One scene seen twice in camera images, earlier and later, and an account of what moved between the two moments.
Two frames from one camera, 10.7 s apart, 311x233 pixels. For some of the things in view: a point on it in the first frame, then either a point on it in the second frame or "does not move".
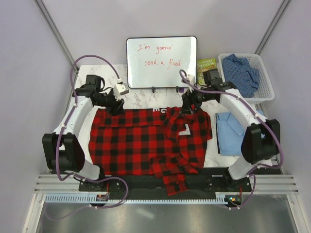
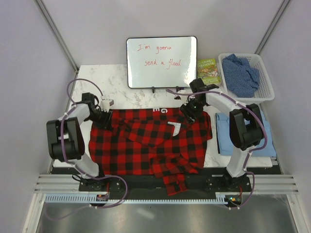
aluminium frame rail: x=57 y=34 does not move
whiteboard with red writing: x=156 y=62 does not move
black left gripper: x=116 y=108 -> x=106 y=123
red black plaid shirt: x=162 y=141 does not move
